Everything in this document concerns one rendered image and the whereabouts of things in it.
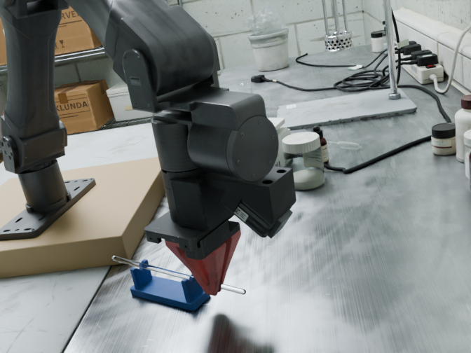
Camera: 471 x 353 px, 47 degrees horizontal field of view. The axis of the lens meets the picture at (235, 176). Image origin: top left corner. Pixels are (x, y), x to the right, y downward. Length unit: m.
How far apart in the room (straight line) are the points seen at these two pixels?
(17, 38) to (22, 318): 0.34
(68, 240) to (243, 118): 0.40
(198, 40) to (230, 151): 0.12
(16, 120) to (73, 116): 2.36
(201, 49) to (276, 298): 0.28
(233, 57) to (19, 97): 2.60
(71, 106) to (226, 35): 0.98
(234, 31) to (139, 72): 2.81
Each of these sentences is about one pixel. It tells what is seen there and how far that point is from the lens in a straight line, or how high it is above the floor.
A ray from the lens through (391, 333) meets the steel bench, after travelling 0.55.
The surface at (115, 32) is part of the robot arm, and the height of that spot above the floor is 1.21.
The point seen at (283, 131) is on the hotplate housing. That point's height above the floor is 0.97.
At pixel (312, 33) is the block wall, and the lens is 3.29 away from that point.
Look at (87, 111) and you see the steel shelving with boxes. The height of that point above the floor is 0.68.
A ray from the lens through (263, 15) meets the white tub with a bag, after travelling 1.90.
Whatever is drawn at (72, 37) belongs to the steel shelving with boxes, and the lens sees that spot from 3.14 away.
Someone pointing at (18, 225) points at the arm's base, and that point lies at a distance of 0.86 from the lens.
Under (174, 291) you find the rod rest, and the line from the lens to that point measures 0.65.
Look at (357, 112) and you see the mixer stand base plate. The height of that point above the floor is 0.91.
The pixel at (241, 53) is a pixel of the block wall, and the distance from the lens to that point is 3.31.
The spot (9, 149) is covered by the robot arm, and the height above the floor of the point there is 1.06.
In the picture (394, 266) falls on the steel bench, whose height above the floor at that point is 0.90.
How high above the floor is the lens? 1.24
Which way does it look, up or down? 20 degrees down
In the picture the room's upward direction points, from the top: 11 degrees counter-clockwise
